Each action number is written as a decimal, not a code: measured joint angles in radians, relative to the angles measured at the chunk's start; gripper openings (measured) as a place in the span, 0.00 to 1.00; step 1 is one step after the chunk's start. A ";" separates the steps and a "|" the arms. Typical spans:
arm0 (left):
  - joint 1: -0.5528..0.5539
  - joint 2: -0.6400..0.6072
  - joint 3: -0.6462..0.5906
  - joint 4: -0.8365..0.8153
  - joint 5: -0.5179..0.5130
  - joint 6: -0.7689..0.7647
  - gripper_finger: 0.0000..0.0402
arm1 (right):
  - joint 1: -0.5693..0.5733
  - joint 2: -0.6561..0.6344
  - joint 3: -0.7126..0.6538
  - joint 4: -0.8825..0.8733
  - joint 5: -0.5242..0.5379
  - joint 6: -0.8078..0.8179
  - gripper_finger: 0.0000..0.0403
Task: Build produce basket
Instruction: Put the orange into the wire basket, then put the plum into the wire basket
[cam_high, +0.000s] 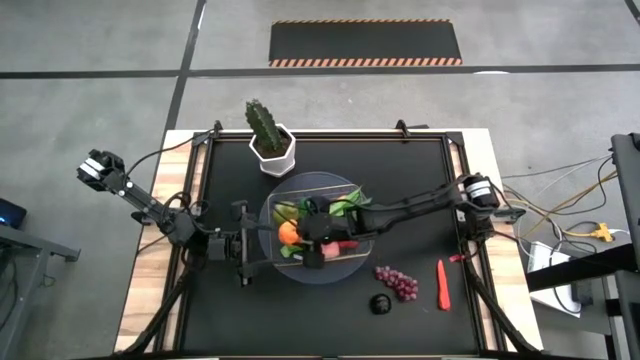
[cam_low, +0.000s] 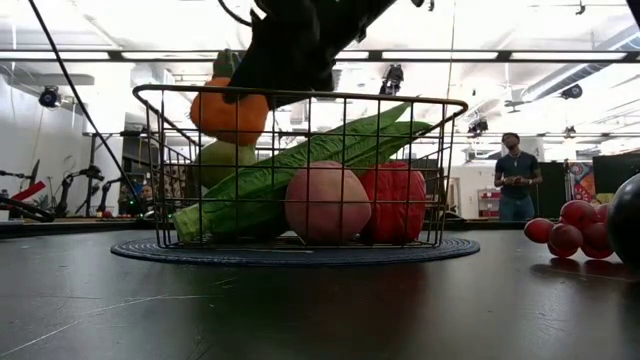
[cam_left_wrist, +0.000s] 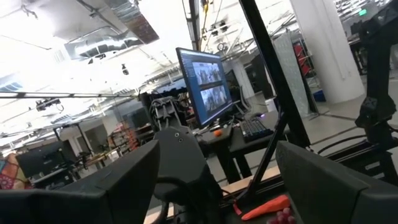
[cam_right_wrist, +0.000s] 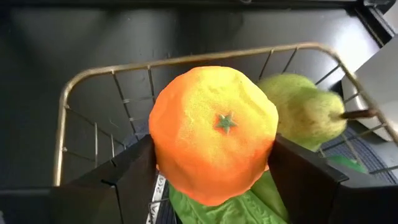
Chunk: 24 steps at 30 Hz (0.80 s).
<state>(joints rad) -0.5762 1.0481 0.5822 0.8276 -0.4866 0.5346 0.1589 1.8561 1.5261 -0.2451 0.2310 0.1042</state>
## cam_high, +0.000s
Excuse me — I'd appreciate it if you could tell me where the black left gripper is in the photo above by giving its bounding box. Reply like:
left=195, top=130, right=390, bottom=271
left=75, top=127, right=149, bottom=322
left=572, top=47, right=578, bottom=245
left=208, top=199, right=276, bottom=287

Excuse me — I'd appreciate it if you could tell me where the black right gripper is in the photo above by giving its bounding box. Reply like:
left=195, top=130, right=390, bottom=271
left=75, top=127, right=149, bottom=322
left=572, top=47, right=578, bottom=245
left=299, top=197, right=359, bottom=271

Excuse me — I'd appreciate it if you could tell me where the round orange mandarin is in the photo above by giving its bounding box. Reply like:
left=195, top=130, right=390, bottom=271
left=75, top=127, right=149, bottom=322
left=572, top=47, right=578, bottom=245
left=277, top=220, right=303, bottom=246

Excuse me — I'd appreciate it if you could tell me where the green pear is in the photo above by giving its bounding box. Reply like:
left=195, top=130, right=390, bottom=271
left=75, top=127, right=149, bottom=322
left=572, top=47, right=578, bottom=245
left=272, top=201, right=300, bottom=226

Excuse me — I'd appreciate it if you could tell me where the dark purple plum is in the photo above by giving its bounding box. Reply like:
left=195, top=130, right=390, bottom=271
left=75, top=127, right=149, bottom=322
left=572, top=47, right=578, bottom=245
left=368, top=293, right=393, bottom=316

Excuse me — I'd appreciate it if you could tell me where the purple grape bunch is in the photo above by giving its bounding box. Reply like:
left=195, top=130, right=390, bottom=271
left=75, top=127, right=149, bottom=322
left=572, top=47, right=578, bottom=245
left=374, top=265, right=419, bottom=303

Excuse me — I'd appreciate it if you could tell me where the red chili pepper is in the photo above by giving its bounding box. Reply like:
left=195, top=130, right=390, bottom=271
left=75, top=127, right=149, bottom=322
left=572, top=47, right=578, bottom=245
left=436, top=259, right=452, bottom=312

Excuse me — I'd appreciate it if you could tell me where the white hexagonal plant pot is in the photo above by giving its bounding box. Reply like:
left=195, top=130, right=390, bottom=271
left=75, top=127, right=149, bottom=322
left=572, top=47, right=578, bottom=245
left=248, top=123, right=297, bottom=179

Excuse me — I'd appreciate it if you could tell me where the green cactus plant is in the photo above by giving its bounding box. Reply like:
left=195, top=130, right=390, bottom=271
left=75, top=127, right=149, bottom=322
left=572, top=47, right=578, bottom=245
left=244, top=98, right=284, bottom=154

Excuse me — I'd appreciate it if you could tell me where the black hazard-striped floor mat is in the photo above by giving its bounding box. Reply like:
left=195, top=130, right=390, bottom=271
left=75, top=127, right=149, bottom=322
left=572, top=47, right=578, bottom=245
left=268, top=18, right=463, bottom=68

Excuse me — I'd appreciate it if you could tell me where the white power box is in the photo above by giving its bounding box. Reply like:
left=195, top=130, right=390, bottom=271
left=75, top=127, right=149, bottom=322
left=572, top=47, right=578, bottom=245
left=519, top=240, right=571, bottom=274

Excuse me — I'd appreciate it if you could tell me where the grey metal stand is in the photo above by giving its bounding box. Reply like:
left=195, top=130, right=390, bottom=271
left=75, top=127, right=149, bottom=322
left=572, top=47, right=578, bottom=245
left=0, top=224, right=81, bottom=360

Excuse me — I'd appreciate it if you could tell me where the black device with blue light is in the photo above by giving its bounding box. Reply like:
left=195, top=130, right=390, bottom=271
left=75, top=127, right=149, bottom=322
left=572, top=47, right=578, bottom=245
left=0, top=198, right=28, bottom=230

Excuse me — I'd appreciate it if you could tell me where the black side table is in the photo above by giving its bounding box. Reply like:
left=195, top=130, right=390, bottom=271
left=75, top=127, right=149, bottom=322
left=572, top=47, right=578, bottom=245
left=524, top=242, right=640, bottom=360

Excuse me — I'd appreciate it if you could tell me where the black equipment case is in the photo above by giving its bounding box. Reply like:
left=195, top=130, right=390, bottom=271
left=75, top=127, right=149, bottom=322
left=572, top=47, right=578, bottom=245
left=608, top=132, right=640, bottom=246

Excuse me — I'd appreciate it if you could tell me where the black aluminium table frame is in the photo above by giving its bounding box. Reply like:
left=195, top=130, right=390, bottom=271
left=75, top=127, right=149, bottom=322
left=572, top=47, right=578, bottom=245
left=113, top=119, right=544, bottom=360

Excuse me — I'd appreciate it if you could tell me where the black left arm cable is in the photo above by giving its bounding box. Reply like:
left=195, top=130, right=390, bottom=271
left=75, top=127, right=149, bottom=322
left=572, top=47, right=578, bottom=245
left=121, top=128, right=215, bottom=177

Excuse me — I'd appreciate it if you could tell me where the grey cable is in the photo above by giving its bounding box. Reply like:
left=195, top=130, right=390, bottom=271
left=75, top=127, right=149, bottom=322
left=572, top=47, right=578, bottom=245
left=499, top=154, right=614, bottom=180

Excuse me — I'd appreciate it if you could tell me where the yellow cable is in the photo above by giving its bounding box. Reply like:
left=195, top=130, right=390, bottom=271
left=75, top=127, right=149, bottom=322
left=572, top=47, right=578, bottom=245
left=509, top=169, right=619, bottom=239

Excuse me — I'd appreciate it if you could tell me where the yellow cable plug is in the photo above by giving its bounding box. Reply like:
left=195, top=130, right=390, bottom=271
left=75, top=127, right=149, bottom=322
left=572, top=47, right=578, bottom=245
left=591, top=222, right=614, bottom=244

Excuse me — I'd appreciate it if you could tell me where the black floor cable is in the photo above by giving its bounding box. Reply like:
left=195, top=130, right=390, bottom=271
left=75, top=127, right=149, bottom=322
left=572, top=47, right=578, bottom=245
left=574, top=155, right=615, bottom=215

